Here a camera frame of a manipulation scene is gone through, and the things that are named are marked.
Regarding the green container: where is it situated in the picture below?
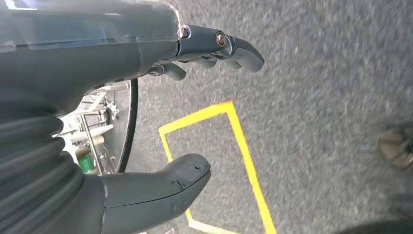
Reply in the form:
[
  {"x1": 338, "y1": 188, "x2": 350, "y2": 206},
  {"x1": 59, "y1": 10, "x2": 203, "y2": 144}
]
[{"x1": 77, "y1": 154, "x2": 95, "y2": 174}]

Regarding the yellow floor tape outline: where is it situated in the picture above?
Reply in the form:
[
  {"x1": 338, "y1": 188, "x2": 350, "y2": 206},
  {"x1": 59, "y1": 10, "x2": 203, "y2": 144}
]
[{"x1": 158, "y1": 100, "x2": 278, "y2": 234}]

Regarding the black cable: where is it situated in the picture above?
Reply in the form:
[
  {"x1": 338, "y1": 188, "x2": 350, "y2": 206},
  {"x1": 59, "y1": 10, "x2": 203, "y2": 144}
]
[{"x1": 116, "y1": 78, "x2": 139, "y2": 174}]

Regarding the grey metal frame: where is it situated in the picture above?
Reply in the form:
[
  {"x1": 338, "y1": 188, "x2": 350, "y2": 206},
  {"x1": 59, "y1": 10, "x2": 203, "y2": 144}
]
[{"x1": 53, "y1": 82, "x2": 130, "y2": 175}]

